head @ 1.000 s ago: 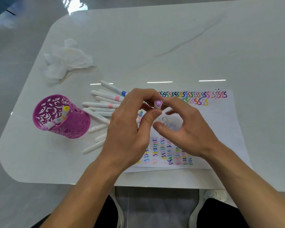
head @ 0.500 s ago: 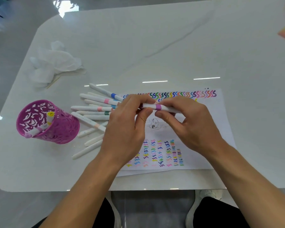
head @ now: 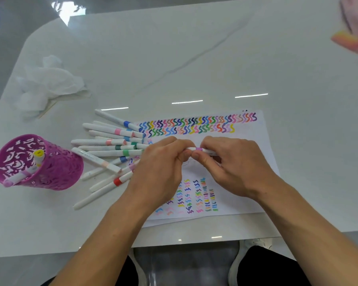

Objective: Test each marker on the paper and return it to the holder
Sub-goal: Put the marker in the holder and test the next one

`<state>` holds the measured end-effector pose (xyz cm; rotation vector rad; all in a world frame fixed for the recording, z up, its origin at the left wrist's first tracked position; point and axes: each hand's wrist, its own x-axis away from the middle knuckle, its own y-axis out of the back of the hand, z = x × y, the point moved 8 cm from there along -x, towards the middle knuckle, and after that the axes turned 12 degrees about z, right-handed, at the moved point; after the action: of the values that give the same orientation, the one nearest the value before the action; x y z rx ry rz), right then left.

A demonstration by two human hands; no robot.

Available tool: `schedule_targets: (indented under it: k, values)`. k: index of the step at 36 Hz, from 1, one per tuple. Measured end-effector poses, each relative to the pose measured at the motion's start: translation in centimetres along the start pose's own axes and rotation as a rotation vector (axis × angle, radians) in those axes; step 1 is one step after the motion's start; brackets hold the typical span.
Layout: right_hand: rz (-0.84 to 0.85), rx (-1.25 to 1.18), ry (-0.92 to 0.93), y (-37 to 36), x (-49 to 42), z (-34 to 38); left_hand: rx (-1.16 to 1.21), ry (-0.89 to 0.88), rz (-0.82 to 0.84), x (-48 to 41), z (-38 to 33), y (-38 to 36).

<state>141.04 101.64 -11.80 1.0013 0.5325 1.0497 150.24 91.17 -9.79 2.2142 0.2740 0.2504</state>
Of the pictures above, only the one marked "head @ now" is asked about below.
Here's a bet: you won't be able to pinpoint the peach banded white marker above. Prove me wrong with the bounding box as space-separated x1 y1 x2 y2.
71 147 122 173

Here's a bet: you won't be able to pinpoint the purple banded white marker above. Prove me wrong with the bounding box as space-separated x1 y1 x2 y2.
186 147 218 157

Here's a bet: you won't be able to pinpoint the red banded white marker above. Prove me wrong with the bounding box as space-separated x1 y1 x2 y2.
73 172 134 211

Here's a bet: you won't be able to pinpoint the person's left hand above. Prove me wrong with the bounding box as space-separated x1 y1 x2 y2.
124 136 196 215

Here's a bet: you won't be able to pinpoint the person's left forearm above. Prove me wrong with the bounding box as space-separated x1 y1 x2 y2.
49 202 150 286

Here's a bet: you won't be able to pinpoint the yellow banded white marker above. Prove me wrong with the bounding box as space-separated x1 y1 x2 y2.
33 149 46 169

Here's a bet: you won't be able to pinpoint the pink perforated pen holder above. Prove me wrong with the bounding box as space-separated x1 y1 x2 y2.
0 133 85 191

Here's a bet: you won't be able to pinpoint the crumpled white tissue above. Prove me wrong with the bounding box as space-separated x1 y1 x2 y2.
15 55 90 116

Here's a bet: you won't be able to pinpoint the lilac banded white marker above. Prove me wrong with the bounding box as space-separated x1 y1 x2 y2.
3 166 38 188

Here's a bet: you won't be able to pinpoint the person's right white shoe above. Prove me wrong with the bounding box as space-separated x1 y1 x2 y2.
228 238 272 286

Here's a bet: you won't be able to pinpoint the black trousers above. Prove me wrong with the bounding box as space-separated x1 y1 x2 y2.
41 245 312 286

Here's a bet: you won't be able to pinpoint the person's right hand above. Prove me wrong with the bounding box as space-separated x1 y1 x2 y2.
191 136 280 201

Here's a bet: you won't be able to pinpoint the bunch of white markers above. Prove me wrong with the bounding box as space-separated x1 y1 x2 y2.
70 109 150 211

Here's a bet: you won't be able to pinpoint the person's right forearm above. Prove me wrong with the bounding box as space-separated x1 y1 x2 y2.
255 175 358 286

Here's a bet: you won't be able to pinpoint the pink yellow eraser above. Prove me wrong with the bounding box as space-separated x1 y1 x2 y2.
330 30 358 54

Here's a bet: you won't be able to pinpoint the pink pencil case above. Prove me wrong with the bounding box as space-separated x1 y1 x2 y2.
339 0 358 36

